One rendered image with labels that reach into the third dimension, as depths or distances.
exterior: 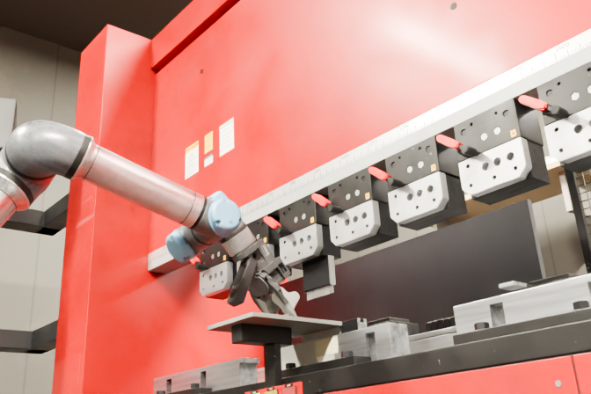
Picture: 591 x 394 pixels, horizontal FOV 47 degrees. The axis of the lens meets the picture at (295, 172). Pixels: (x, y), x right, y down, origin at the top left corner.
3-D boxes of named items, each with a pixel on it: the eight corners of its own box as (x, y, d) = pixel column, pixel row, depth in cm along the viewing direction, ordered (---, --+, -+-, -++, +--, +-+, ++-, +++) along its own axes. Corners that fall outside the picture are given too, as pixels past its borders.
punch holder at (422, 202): (390, 225, 152) (383, 157, 158) (416, 231, 157) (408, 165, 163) (443, 205, 141) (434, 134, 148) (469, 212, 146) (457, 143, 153)
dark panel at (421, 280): (281, 402, 250) (276, 285, 268) (285, 403, 252) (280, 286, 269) (558, 361, 171) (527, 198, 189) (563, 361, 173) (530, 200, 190)
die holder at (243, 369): (152, 409, 218) (153, 378, 221) (169, 409, 221) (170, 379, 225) (243, 393, 183) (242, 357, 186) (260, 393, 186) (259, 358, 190)
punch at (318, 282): (304, 300, 174) (302, 264, 178) (310, 301, 176) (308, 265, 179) (330, 292, 167) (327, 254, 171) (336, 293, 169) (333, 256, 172)
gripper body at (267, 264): (293, 275, 165) (266, 235, 165) (272, 295, 159) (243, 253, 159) (275, 282, 171) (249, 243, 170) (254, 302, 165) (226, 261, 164)
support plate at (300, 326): (207, 330, 157) (207, 325, 158) (294, 338, 173) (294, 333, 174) (252, 316, 145) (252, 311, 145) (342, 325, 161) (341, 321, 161)
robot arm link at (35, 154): (33, 91, 129) (251, 198, 147) (20, 114, 137) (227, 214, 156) (8, 140, 123) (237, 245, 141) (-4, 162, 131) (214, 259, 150)
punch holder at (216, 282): (199, 297, 207) (199, 245, 214) (222, 300, 213) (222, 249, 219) (227, 287, 197) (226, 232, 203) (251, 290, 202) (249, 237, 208)
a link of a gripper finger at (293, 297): (314, 306, 163) (288, 277, 164) (299, 320, 159) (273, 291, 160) (308, 310, 165) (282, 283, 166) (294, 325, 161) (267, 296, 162)
